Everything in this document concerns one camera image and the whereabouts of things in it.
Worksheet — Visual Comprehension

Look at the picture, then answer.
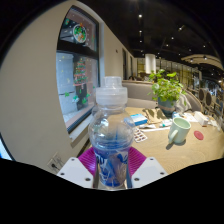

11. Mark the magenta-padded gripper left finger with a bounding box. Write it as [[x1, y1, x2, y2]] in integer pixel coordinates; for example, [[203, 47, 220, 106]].
[[56, 146, 100, 190]]

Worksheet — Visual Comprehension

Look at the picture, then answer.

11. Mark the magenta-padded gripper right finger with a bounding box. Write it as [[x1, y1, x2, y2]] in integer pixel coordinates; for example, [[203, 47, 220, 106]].
[[125, 146, 169, 190]]

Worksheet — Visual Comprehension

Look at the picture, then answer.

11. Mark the clear blue-labelled water bottle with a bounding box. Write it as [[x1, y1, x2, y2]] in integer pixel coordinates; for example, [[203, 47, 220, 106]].
[[87, 76, 136, 190]]

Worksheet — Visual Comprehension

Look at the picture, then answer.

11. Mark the pill blister pack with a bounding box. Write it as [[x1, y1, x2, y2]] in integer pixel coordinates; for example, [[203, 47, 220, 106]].
[[132, 127, 148, 144]]

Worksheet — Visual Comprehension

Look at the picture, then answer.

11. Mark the pale green ceramic mug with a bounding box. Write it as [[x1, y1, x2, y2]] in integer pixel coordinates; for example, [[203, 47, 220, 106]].
[[167, 116, 193, 145]]

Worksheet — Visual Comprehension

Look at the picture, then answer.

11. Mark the blue and white box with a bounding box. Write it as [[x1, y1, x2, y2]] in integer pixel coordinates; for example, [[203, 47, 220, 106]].
[[129, 113, 149, 127]]

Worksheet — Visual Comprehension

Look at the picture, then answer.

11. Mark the flat round red coaster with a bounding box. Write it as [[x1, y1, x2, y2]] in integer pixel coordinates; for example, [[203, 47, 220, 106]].
[[193, 129, 205, 141]]

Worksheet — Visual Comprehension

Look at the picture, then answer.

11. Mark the white and orange box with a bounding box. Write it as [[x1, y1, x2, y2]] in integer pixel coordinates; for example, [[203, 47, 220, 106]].
[[192, 111, 210, 127]]

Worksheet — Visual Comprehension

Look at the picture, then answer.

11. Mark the curved grey sofa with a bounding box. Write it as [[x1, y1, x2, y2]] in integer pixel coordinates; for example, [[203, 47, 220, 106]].
[[121, 79, 204, 113]]

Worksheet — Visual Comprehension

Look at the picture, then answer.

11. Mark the green potted plant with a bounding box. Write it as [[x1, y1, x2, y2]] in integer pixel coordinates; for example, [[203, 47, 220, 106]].
[[148, 68, 186, 118]]

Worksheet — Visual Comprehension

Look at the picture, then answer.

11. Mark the group of dining chairs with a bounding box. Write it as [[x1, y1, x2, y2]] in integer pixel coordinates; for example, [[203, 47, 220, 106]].
[[197, 86, 221, 108]]

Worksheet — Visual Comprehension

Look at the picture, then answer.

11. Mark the window with festive decals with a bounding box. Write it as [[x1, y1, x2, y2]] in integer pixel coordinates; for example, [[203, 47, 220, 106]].
[[55, 4, 101, 135]]

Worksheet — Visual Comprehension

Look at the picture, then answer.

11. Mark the group of ceiling lights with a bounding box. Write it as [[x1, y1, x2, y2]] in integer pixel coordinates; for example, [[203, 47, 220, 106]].
[[134, 0, 209, 64]]

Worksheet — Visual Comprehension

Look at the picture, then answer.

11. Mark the white wall socket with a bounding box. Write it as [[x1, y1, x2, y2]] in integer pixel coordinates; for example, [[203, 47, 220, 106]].
[[46, 152, 65, 173]]

